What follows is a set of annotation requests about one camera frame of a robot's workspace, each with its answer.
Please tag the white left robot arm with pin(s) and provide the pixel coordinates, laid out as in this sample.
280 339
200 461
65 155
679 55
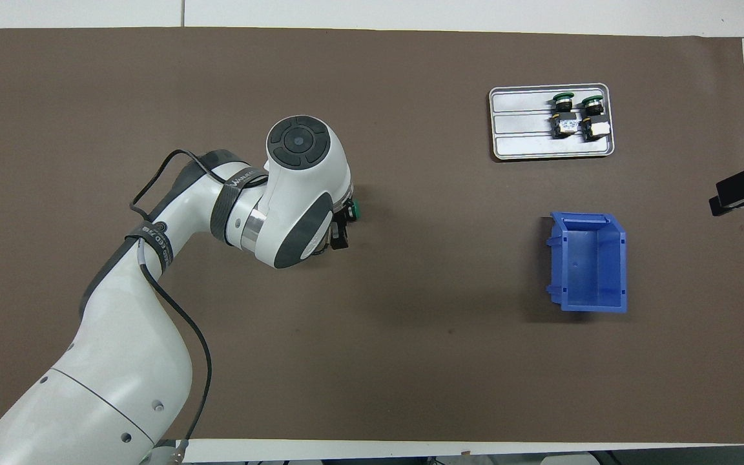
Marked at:
120 349

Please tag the brown table mat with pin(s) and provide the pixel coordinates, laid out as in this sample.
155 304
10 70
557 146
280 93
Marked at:
443 290

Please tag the blue plastic storage bin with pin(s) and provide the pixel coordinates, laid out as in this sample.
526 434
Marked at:
588 265

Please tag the grey metal tray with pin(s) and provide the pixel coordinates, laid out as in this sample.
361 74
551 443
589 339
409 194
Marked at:
520 129

